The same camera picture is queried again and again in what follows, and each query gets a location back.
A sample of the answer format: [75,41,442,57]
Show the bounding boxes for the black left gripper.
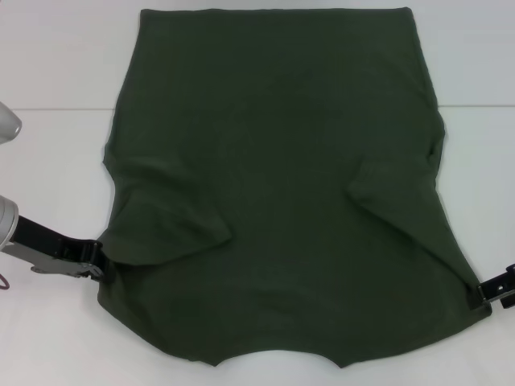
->
[3,215,116,285]

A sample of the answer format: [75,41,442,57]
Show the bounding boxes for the dark green t-shirt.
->
[97,6,494,369]

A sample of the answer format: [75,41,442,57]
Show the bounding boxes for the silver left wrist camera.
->
[0,101,24,145]

